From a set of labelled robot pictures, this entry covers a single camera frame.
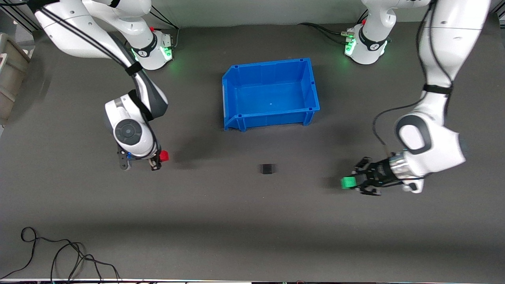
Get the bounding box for blue plastic storage bin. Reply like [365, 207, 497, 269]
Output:
[222, 58, 320, 132]

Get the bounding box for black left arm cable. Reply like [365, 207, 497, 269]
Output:
[372, 0, 453, 158]

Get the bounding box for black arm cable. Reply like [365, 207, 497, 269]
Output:
[24, 0, 158, 158]
[372, 0, 453, 158]

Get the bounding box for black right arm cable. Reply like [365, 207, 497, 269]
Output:
[24, 0, 158, 158]

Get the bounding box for thin black loose cable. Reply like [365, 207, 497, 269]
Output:
[0, 227, 85, 280]
[50, 241, 121, 283]

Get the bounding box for black right base cable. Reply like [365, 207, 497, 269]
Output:
[146, 7, 180, 50]

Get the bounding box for black base cable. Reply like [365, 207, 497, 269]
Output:
[146, 7, 180, 50]
[298, 22, 354, 44]

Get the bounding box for black left base cable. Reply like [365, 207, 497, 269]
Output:
[298, 22, 354, 44]

